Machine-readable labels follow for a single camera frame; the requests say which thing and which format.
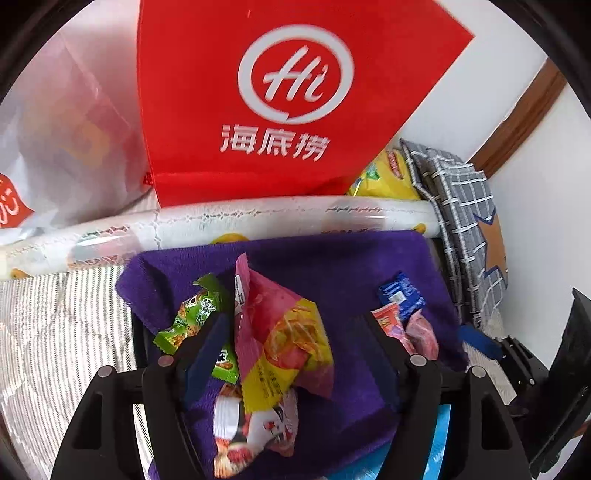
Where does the white red character snack packet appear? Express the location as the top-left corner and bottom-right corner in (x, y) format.
(212, 384), (298, 479)

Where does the yellow chips bag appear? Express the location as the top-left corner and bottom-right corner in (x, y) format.
(348, 148), (421, 201)

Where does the small blue snack packet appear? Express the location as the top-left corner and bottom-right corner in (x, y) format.
(378, 272), (426, 322)

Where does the red Haidilao paper bag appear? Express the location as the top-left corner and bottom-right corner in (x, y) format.
(137, 1), (473, 207)

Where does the blue plaid folded cloth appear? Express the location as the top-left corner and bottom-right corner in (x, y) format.
(400, 140), (508, 330)

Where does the striped quilted mattress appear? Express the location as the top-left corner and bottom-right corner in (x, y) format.
(1, 266), (136, 479)

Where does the white Miniso plastic bag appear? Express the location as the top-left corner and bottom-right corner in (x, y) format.
(1, 1), (149, 245)

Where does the purple towel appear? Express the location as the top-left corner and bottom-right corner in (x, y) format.
(116, 231), (467, 479)

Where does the rolled fruit print mat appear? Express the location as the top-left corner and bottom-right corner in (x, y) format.
(1, 196), (440, 280)

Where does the blue tissue pack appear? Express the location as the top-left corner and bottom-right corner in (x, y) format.
(322, 404), (452, 479)

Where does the pink strawberry wafer packet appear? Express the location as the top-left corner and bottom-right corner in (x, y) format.
(372, 303), (439, 361)

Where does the pink yellow snack packet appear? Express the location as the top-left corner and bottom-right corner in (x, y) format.
(235, 254), (335, 413)

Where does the green snack packet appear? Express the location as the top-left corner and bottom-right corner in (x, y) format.
(153, 273), (239, 384)

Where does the brown wooden door frame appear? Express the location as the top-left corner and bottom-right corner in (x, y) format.
(471, 59), (567, 178)

